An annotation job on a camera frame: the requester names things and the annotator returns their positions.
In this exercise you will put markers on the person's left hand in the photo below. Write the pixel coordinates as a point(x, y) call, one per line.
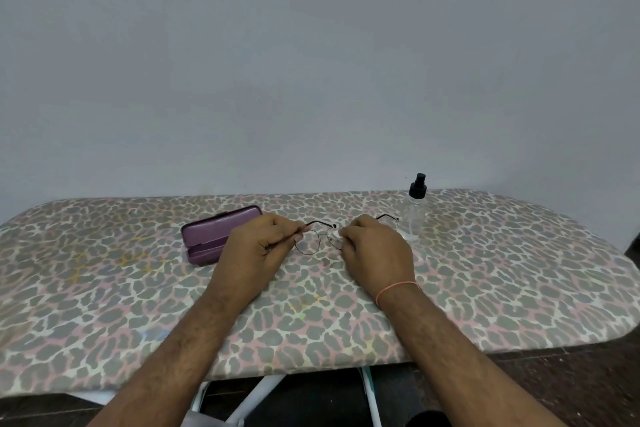
point(250, 256)

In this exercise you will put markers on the thin metal frame eyeglasses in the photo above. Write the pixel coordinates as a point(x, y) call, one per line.
point(327, 224)

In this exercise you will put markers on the person's left forearm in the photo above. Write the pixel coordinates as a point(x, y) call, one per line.
point(180, 361)

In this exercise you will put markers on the person's right forearm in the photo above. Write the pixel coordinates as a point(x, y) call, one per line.
point(450, 356)

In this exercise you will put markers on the person's right hand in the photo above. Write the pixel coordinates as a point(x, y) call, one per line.
point(375, 254)

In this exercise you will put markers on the person's right fingers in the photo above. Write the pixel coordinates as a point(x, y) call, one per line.
point(356, 234)

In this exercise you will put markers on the white ironing board legs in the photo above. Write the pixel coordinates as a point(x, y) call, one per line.
point(255, 396)

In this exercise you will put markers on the leopard print ironing board cover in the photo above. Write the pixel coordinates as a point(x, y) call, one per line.
point(500, 271)

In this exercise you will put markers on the white lens cleaning cloth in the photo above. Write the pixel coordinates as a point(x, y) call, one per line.
point(336, 241)

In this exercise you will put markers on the clear spray bottle black cap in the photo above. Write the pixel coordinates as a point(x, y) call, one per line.
point(414, 214)

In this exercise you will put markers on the orange wrist thread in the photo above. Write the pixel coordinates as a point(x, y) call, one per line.
point(395, 285)

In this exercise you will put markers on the purple eyeglasses case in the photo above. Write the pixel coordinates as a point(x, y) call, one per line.
point(212, 234)

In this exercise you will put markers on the person's left fingers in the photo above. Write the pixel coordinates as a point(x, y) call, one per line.
point(282, 231)

